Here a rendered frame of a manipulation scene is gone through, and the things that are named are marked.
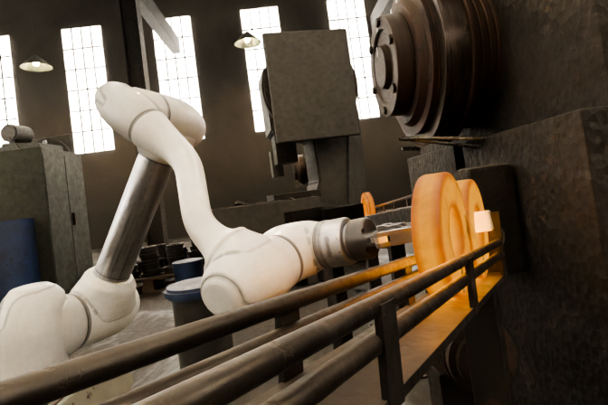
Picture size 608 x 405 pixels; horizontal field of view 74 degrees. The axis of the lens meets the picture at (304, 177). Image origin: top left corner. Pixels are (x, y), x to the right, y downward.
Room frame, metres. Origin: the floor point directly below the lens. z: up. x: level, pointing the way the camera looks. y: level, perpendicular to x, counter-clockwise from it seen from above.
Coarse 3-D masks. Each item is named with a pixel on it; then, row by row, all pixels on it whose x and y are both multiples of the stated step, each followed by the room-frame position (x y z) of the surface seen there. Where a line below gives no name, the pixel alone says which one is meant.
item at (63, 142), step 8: (8, 128) 7.24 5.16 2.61; (16, 128) 7.25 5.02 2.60; (24, 128) 7.45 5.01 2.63; (8, 136) 7.24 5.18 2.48; (16, 136) 7.24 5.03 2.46; (24, 136) 7.41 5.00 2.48; (32, 136) 7.57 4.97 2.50; (56, 136) 8.01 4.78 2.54; (64, 136) 7.99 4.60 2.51; (8, 144) 7.18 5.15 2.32; (16, 144) 7.09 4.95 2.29; (24, 144) 7.14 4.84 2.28; (32, 144) 7.13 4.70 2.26; (40, 144) 7.15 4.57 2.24; (48, 144) 7.37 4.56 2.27; (56, 144) 7.85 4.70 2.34; (64, 144) 7.90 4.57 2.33; (72, 152) 8.00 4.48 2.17
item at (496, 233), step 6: (492, 216) 0.69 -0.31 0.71; (498, 216) 0.69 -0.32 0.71; (492, 222) 0.69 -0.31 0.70; (498, 222) 0.69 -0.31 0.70; (498, 228) 0.69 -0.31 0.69; (492, 234) 0.69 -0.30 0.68; (498, 234) 0.69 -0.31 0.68; (492, 252) 0.69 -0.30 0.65; (504, 252) 0.68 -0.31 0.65; (504, 258) 0.68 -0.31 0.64; (498, 264) 0.68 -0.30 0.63; (492, 270) 0.69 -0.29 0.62; (498, 270) 0.68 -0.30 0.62
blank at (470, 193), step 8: (464, 184) 0.61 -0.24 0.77; (472, 184) 0.63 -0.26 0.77; (464, 192) 0.59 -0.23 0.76; (472, 192) 0.62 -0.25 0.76; (464, 200) 0.58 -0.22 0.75; (472, 200) 0.61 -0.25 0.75; (480, 200) 0.67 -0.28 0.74; (472, 208) 0.60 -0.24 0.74; (480, 208) 0.66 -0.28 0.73; (472, 216) 0.60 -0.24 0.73; (472, 224) 0.59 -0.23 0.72; (472, 232) 0.58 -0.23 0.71; (480, 232) 0.66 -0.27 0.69; (472, 240) 0.57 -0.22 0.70; (480, 240) 0.65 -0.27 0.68; (488, 240) 0.68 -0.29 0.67; (472, 248) 0.57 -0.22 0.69; (488, 256) 0.66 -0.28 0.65
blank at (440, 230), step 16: (432, 176) 0.49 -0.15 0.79; (448, 176) 0.50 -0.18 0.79; (416, 192) 0.47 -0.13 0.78; (432, 192) 0.46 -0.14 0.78; (448, 192) 0.49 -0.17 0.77; (416, 208) 0.46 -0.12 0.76; (432, 208) 0.45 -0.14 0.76; (448, 208) 0.48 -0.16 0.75; (464, 208) 0.56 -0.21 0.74; (416, 224) 0.45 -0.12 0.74; (432, 224) 0.44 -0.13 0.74; (448, 224) 0.47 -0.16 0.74; (464, 224) 0.54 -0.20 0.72; (416, 240) 0.45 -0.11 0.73; (432, 240) 0.44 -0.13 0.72; (448, 240) 0.46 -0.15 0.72; (464, 240) 0.53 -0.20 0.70; (416, 256) 0.45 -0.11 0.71; (432, 256) 0.44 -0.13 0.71; (448, 256) 0.45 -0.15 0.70; (464, 272) 0.51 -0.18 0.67; (432, 288) 0.47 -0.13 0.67; (464, 288) 0.50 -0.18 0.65
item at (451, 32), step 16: (432, 0) 0.94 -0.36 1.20; (448, 0) 0.93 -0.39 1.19; (448, 16) 0.92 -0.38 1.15; (464, 16) 0.92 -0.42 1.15; (448, 32) 0.92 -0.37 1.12; (464, 32) 0.92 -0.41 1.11; (448, 48) 0.91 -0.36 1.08; (464, 48) 0.92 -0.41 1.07; (448, 64) 0.92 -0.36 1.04; (464, 64) 0.93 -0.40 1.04; (448, 80) 0.93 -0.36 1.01; (464, 80) 0.95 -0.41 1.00; (448, 96) 0.95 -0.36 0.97; (464, 96) 0.97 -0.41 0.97; (448, 112) 1.00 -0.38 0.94; (432, 128) 1.06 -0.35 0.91; (448, 128) 1.05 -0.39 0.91; (416, 144) 1.20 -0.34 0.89
